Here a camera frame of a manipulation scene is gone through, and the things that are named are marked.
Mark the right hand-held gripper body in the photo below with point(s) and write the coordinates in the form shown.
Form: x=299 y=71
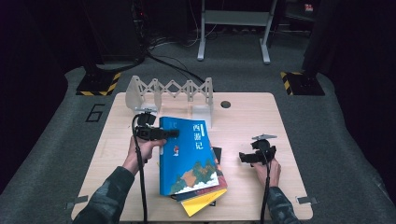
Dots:
x=271 y=152

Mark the black stand base striped edge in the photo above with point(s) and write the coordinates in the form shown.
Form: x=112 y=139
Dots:
x=305 y=84
x=96 y=84

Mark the small red white sign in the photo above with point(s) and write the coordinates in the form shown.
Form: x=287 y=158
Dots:
x=308 y=7

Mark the white expandable book rack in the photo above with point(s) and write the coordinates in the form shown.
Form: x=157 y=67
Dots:
x=209 y=90

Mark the white metal desk frame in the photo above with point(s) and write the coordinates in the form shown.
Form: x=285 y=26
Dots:
x=236 y=17

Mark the person's right hand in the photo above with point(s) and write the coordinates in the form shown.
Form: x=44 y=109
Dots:
x=275 y=174

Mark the black equipment cabinet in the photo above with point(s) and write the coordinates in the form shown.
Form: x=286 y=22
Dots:
x=115 y=31

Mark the grey tape strip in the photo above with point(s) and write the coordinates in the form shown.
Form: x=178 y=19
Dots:
x=306 y=200
x=77 y=199

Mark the blue book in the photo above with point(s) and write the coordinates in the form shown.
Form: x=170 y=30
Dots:
x=186 y=155

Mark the black round table grommet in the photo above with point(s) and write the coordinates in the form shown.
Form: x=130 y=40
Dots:
x=225 y=104

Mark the black book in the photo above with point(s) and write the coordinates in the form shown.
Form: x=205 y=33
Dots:
x=217 y=154

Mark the yellow book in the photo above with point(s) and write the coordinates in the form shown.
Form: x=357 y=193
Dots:
x=199 y=205

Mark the person's left hand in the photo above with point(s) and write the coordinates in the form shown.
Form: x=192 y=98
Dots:
x=132 y=158

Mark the red illustrated book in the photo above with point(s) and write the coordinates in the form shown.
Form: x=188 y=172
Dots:
x=222 y=182

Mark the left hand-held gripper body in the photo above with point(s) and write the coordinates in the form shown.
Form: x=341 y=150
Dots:
x=148 y=132

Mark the dark curtain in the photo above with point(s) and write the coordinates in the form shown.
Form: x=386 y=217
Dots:
x=367 y=62
x=25 y=77

